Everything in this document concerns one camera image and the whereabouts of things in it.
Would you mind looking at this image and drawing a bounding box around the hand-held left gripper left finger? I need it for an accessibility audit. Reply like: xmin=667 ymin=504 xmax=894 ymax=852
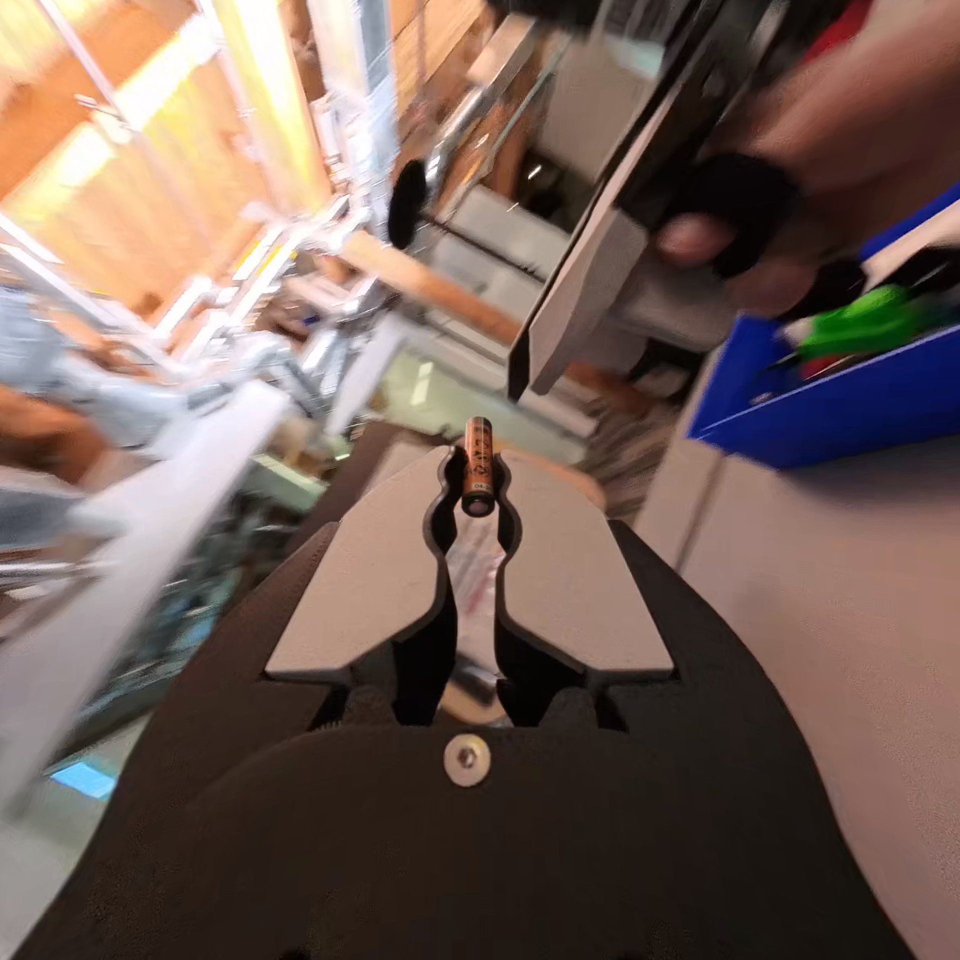
xmin=264 ymin=446 xmax=460 ymax=725

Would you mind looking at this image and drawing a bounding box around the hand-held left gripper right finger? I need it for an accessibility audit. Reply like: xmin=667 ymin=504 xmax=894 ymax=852
xmin=493 ymin=450 xmax=676 ymax=727

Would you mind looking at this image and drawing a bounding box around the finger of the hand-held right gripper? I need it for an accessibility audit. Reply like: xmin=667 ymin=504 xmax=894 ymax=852
xmin=506 ymin=201 xmax=651 ymax=404

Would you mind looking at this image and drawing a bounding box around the orange battery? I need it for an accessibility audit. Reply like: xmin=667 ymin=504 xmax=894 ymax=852
xmin=461 ymin=416 xmax=497 ymax=519

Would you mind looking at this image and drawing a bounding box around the blue plastic bin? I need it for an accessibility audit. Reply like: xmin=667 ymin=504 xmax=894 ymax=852
xmin=688 ymin=183 xmax=960 ymax=470

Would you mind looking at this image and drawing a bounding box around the green toy brick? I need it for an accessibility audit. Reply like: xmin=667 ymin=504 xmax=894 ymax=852
xmin=798 ymin=285 xmax=939 ymax=361

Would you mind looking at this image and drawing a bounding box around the person's right hand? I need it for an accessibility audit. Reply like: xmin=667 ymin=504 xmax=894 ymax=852
xmin=657 ymin=0 xmax=960 ymax=315

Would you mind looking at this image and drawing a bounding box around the white tablet stand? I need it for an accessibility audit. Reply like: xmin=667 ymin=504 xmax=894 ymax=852
xmin=442 ymin=675 xmax=513 ymax=727

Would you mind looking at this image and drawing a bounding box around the wooden pillar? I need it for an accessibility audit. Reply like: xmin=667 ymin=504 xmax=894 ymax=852
xmin=341 ymin=228 xmax=526 ymax=342

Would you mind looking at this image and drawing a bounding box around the black floor lamp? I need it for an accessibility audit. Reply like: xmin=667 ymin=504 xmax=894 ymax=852
xmin=387 ymin=159 xmax=552 ymax=282

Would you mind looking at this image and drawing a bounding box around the white tube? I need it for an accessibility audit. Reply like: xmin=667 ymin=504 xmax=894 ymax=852
xmin=861 ymin=221 xmax=960 ymax=282

